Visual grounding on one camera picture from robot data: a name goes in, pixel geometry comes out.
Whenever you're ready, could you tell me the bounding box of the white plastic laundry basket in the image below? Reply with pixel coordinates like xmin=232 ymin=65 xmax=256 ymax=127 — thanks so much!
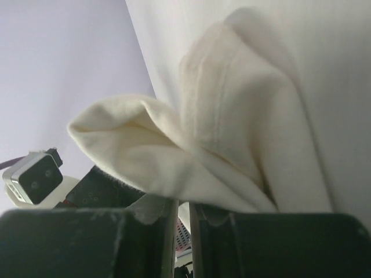
xmin=175 ymin=219 xmax=191 ymax=256

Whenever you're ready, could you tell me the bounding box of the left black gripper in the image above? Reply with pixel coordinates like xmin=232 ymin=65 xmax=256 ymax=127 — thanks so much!
xmin=55 ymin=166 xmax=144 ymax=209

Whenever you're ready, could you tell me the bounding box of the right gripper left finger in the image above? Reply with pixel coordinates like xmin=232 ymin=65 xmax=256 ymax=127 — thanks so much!
xmin=1 ymin=195 xmax=178 ymax=277

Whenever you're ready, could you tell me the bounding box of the cream white t shirt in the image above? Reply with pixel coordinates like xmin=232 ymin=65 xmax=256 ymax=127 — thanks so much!
xmin=66 ymin=7 xmax=334 ymax=215

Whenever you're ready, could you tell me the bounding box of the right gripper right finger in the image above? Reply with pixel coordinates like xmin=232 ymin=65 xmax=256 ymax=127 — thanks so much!
xmin=190 ymin=204 xmax=370 ymax=277

